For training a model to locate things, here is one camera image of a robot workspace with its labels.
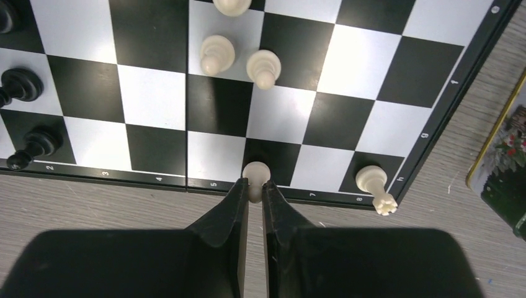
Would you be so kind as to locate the white piece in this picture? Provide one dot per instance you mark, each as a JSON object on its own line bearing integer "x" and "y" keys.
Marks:
{"x": 372, "y": 179}

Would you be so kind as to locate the black pawn row f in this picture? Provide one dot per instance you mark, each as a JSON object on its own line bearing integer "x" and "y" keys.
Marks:
{"x": 9, "y": 17}

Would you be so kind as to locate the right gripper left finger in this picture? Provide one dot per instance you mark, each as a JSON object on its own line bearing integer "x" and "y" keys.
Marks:
{"x": 205, "y": 259}

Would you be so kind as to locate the black pawn row h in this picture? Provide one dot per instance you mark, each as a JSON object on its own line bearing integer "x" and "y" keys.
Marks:
{"x": 38, "y": 142}

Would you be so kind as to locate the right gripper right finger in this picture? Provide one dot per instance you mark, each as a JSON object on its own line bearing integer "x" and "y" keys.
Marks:
{"x": 304, "y": 260}

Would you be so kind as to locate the black pawn row g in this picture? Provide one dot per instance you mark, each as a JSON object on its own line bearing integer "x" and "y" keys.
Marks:
{"x": 20, "y": 84}

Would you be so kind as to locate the white pawn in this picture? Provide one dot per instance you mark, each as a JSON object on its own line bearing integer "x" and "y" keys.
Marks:
{"x": 258, "y": 174}
{"x": 217, "y": 54}
{"x": 232, "y": 8}
{"x": 263, "y": 68}

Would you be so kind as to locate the gold tin tray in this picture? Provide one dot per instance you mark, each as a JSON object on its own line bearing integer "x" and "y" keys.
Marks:
{"x": 498, "y": 173}

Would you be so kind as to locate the black and white chessboard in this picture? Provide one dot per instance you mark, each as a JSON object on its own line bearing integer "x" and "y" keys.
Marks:
{"x": 362, "y": 83}

